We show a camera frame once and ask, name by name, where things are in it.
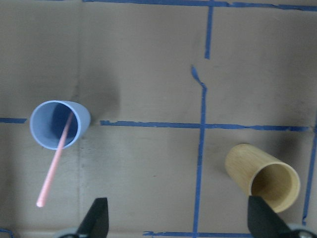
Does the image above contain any light blue cup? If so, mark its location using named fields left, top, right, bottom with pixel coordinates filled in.
left=30, top=100, right=91, bottom=150

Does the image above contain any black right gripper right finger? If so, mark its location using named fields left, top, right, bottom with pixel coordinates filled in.
left=247, top=196, right=291, bottom=238

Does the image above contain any pink chopstick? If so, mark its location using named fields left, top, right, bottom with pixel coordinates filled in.
left=36, top=112, right=73, bottom=208

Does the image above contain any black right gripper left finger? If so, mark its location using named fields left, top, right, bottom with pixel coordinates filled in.
left=75, top=197, right=109, bottom=238

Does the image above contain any bamboo cylinder holder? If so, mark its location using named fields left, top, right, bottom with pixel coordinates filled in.
left=225, top=144, right=301, bottom=213

